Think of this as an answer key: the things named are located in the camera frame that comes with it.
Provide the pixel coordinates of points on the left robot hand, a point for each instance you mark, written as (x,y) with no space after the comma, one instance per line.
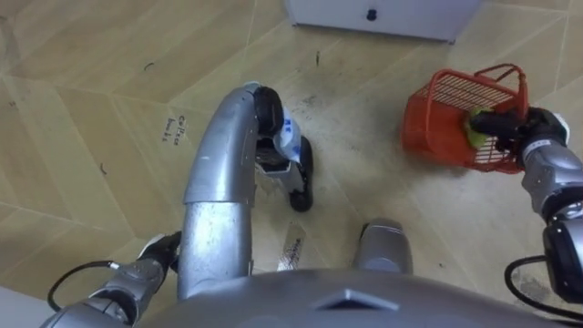
(160,249)

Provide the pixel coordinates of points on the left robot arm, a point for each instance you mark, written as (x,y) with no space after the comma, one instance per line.
(123,291)

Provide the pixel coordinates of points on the red plastic basket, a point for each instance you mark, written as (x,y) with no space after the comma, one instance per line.
(448,123)

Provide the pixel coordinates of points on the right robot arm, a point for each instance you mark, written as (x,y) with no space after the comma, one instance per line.
(555,191)

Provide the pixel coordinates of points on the white cabinet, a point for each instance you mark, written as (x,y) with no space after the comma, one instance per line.
(382,16)

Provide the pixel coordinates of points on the robot body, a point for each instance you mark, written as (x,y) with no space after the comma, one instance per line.
(346,300)

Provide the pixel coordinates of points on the robot legs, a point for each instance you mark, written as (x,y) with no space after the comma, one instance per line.
(218,182)

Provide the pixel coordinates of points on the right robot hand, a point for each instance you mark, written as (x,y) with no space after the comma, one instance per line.
(524,125)

